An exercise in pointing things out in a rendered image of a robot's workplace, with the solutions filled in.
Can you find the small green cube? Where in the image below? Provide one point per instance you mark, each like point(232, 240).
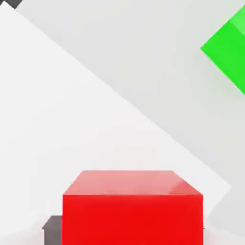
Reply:
point(227, 51)

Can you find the small red cube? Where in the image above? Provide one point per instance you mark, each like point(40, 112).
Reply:
point(132, 216)

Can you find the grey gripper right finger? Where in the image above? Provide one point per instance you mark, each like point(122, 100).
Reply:
point(204, 236)

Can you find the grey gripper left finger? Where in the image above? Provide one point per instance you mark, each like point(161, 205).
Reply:
point(53, 231)

